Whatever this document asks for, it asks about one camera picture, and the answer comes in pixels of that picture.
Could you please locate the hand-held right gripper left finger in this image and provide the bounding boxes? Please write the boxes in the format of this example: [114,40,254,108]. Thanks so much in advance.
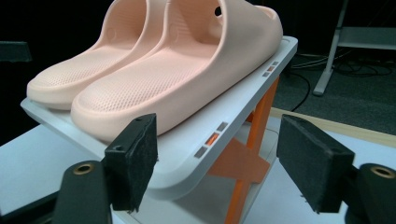
[104,113,159,213]

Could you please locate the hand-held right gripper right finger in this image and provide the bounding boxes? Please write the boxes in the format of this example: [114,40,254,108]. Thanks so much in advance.
[276,114,356,215]

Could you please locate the white shoe rack orange posts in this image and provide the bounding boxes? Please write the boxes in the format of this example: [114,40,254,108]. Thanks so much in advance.
[20,35,299,224]

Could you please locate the pink slipper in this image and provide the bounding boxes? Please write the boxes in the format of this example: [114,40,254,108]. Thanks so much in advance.
[70,0,285,145]
[26,0,171,112]

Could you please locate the white table cover sheet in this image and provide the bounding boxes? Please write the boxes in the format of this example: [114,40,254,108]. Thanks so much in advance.
[0,116,396,224]

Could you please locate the black floor cable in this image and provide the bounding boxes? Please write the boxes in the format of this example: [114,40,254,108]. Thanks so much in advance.
[289,70,313,113]

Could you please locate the white metal desk frame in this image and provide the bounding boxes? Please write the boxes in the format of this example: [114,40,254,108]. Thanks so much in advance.
[312,0,396,97]

